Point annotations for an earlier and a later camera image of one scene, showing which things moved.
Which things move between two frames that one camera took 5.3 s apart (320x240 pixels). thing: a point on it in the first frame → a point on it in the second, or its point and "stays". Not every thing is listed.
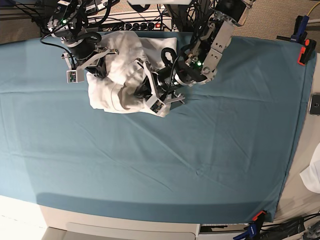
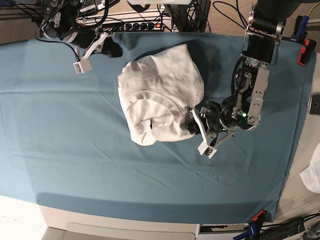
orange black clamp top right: x=307 y=51 stays
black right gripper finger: x=100 y=70 → x=111 y=48
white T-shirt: x=115 y=92 → x=155 y=90
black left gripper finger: x=144 y=90 → x=193 y=128
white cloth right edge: x=311 y=175 stays
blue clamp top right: x=299 y=34 stays
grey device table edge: x=314 y=107 stays
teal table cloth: x=224 y=155 stays
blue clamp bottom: x=253 y=228 stays
